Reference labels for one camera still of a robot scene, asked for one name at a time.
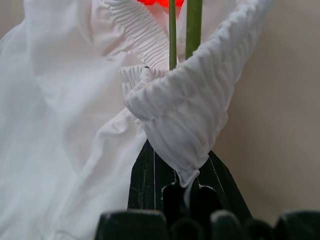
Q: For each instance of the white shorts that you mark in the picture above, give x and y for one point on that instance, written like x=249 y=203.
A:
x=62 y=100

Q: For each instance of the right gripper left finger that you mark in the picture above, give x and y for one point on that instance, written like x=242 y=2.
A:
x=145 y=180

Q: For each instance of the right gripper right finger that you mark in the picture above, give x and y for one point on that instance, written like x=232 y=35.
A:
x=225 y=190

